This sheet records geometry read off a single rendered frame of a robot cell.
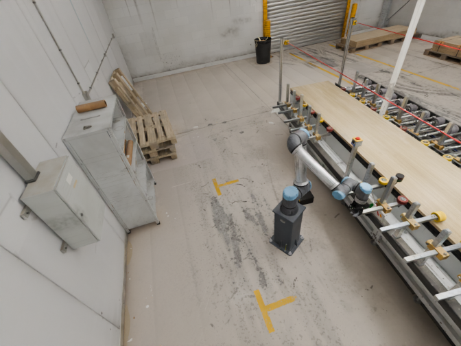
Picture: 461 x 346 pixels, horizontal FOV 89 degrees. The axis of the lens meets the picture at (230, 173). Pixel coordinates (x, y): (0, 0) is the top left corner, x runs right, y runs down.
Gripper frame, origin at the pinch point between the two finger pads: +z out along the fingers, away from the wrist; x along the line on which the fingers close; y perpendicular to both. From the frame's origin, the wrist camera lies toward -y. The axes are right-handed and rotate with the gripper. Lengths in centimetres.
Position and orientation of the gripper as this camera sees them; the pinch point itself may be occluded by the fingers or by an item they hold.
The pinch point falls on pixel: (355, 215)
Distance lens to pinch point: 236.2
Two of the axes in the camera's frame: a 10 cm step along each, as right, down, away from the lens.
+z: 0.8, 7.5, 6.6
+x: 1.9, 6.4, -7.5
